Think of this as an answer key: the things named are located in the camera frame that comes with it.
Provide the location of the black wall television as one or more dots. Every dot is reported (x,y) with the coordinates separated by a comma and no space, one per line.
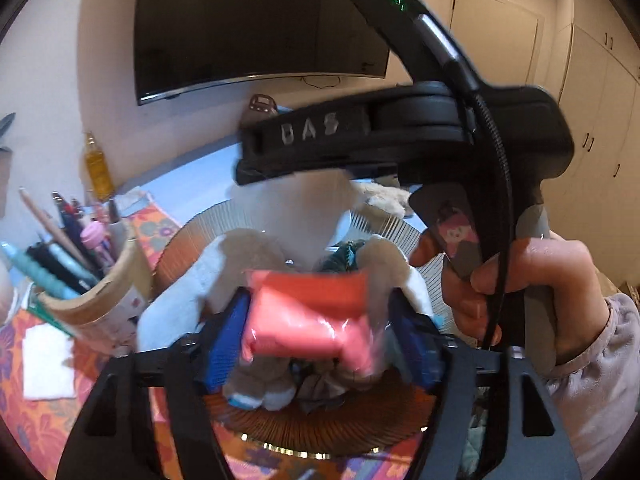
(250,20)

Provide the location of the cream plush toy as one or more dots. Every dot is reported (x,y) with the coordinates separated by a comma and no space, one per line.
(200,280)

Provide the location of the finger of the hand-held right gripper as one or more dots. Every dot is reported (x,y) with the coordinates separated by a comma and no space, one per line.
(300,150)

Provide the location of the wooden pen holder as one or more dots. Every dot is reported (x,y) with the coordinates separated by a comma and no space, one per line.
(105,305)

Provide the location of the tan fluffy plush toy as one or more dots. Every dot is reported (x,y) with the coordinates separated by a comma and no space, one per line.
(382,200)

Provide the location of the orange floral cloth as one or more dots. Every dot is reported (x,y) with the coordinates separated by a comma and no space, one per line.
(30,430)

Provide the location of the pink soft packet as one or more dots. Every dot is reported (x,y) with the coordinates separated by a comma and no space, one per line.
(300,320)

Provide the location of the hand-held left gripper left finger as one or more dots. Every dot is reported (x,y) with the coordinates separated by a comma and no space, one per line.
(225,345)

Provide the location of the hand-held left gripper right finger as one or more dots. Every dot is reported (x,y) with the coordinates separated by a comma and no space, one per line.
(415,347)

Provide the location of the white door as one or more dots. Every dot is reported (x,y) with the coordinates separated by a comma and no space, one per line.
(500,35)

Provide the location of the bunch of pens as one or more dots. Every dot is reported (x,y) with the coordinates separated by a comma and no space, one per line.
(65,250)

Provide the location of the white folded cloth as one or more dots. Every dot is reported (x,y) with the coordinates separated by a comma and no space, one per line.
(47,365)

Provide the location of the person's right forearm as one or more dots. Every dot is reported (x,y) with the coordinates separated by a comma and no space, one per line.
(600,390)

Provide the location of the white wardrobe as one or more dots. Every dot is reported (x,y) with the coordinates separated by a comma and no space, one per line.
(600,110)

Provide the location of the amber glass bottle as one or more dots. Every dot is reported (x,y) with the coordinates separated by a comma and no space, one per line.
(97,170)

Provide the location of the person's right hand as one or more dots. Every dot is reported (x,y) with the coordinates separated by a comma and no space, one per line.
(570,280)

